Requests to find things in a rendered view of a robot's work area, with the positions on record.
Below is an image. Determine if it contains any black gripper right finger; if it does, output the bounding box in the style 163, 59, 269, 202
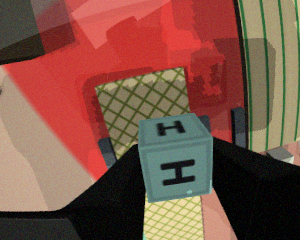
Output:
211, 137, 300, 240

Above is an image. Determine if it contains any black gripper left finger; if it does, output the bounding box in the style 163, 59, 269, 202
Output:
0, 144, 146, 240

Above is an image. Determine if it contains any yellow strip with green crosshatch pattern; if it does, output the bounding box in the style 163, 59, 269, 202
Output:
95, 67, 203, 240

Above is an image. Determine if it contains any teal cube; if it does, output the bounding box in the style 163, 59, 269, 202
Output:
138, 112, 214, 203

